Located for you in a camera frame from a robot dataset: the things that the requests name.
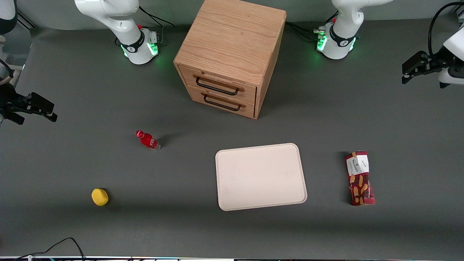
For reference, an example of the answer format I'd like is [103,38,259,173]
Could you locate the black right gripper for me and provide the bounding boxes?
[0,84,58,123]

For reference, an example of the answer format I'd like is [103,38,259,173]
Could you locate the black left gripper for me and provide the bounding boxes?
[401,51,450,85]

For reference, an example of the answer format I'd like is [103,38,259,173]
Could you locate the red cookie box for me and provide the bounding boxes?
[345,150,376,207]

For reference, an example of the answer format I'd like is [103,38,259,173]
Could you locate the beige rectangular tray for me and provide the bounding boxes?
[215,143,308,212]

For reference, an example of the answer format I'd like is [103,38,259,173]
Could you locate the yellow lemon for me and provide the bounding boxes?
[91,188,109,207]

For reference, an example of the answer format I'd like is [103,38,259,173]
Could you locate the small red bottle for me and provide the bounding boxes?
[135,130,161,152]

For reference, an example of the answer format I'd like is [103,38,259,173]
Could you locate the wooden drawer front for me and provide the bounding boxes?
[179,66,257,106]
[188,86,256,119]

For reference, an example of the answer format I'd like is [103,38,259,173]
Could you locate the wooden drawer cabinet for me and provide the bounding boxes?
[173,0,287,120]

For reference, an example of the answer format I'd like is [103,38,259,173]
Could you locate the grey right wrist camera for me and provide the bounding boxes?
[0,111,25,126]

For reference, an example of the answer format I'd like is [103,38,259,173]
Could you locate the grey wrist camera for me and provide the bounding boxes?
[0,111,25,126]
[438,67,464,89]

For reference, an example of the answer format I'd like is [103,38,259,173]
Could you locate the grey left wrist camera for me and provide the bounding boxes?
[438,67,464,89]

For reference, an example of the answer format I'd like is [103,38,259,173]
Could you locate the black left arm base cables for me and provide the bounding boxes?
[286,11,339,42]

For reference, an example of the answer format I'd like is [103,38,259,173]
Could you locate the black arm base cables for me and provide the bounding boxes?
[286,11,339,42]
[138,5,175,46]

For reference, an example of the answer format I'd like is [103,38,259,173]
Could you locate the black cable on table edge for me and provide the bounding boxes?
[14,237,86,261]

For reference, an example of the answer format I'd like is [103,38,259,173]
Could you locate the black right arm base cables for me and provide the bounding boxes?
[138,5,175,46]

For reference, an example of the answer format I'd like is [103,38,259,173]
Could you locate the black metal drawer handle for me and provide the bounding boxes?
[192,74,245,96]
[201,92,246,112]

